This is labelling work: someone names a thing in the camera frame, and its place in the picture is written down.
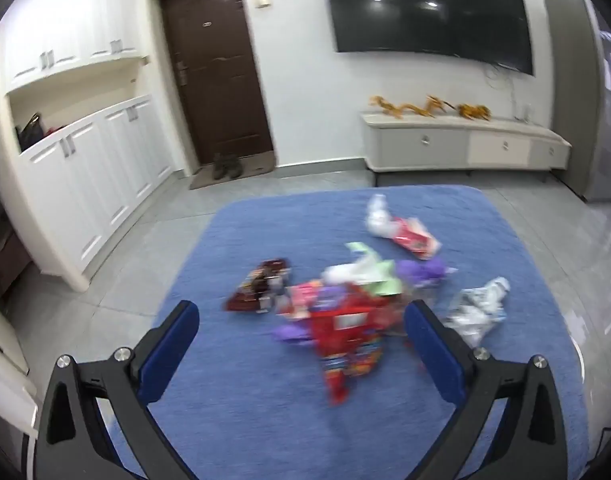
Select pink wrapper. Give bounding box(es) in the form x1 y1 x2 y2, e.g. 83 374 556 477
286 282 337 320

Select green and white wrapper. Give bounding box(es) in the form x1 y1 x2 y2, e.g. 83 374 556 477
345 242 403 297

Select dark handbag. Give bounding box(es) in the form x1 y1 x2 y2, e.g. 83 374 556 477
16 112 47 154

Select red and white wrapper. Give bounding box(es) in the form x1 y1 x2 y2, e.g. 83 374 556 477
388 216 442 261

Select white tissue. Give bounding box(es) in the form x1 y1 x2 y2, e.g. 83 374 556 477
321 259 367 286

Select red snack wrapper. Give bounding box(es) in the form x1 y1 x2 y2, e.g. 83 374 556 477
308 290 407 406

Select white paper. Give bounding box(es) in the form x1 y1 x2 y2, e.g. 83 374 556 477
365 194 397 239

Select dark brown snack wrapper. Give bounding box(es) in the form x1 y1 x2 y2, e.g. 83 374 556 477
222 258 292 315

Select tall grey cabinet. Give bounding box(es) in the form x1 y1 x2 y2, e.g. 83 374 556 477
543 0 611 204

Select white television console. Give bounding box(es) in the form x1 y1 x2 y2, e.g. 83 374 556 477
361 111 572 182

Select pair of dark shoes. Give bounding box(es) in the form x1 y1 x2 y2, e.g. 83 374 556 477
213 152 244 180

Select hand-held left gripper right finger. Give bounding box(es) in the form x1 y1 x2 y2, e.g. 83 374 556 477
403 300 570 480

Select blue tablecloth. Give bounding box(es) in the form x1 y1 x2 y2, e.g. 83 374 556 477
106 185 591 480

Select white wall cabinet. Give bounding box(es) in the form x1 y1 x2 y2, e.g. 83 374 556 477
0 0 150 95

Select silver and white wrapper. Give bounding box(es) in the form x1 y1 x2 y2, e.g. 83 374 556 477
443 276 511 349

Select brown doormat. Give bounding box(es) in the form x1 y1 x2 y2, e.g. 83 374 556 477
190 149 276 191

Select black wall television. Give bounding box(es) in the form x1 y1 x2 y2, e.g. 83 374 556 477
319 0 535 77

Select white low cabinet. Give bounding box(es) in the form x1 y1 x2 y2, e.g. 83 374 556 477
18 94 175 291

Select long golden dragon figurine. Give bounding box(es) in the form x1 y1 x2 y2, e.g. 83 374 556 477
369 94 456 120

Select television cables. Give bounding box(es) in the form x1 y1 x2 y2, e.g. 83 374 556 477
485 62 522 111

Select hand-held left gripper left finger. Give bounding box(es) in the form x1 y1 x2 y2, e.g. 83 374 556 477
34 300 201 480

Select purple wrapper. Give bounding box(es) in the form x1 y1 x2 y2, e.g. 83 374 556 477
398 257 459 289
273 321 317 347

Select dark brown door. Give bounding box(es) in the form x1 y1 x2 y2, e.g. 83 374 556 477
159 0 276 168

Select short golden dragon figurine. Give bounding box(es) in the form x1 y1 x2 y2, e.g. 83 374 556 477
456 103 492 121

